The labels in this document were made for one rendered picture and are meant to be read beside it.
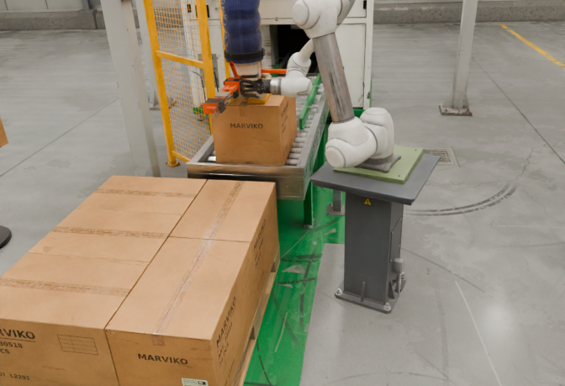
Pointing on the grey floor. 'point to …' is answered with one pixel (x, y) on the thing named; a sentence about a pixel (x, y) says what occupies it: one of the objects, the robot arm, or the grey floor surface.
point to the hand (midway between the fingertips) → (234, 85)
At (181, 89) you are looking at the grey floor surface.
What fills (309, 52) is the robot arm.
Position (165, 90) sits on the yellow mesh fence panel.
